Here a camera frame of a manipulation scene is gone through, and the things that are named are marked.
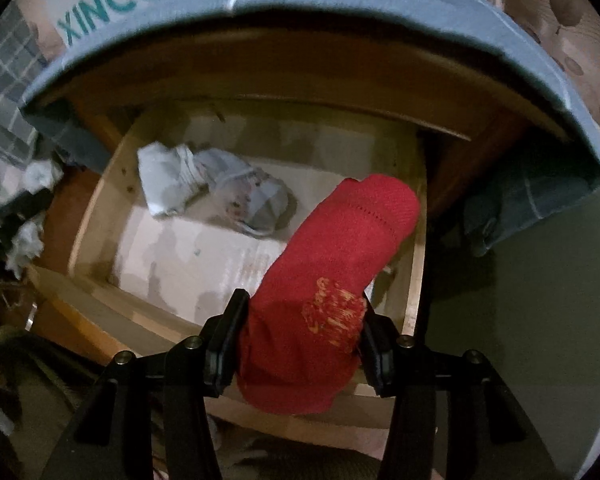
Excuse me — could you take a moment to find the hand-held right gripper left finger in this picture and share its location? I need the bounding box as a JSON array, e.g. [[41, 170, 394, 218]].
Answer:
[[40, 288, 251, 480]]

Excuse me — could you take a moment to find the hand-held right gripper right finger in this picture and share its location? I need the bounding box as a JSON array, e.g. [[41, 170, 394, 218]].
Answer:
[[361, 302, 558, 480]]

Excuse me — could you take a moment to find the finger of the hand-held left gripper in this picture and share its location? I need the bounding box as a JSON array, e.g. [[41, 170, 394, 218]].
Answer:
[[0, 186, 56, 246]]

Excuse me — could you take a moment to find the wooden drawer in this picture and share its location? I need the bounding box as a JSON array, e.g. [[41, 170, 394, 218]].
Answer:
[[27, 100, 429, 432]]

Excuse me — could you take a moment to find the red underwear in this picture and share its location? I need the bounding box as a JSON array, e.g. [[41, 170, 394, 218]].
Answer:
[[236, 174, 422, 416]]

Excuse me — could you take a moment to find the crumpled white underwear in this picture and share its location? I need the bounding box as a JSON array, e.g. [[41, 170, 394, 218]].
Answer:
[[137, 142, 216, 218]]

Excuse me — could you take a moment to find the white floral underwear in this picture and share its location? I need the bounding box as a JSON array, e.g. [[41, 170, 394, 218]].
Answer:
[[190, 149, 292, 238]]

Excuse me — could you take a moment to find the white cloth heap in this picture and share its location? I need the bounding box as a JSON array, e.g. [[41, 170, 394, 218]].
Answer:
[[2, 160, 63, 281]]

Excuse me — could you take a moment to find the grey plaid cloth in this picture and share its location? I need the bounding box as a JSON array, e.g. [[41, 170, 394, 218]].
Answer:
[[0, 0, 56, 171]]

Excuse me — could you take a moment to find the wooden nightstand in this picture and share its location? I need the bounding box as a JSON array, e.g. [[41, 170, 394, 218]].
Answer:
[[32, 27, 573, 366]]

